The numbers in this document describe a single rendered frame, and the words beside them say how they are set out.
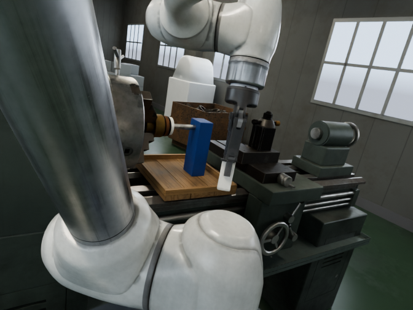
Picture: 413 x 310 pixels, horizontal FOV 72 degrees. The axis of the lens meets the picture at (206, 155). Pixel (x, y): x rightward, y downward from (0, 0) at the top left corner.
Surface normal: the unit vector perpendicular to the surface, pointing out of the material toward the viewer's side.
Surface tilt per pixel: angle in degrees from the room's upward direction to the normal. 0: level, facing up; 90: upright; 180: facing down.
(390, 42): 90
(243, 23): 82
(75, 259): 82
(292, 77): 90
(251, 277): 74
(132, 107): 58
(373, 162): 90
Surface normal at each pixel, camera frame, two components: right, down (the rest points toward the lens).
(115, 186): 0.86, 0.40
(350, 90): -0.80, 0.04
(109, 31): 0.57, 0.33
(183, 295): -0.24, 0.19
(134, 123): 0.53, 0.11
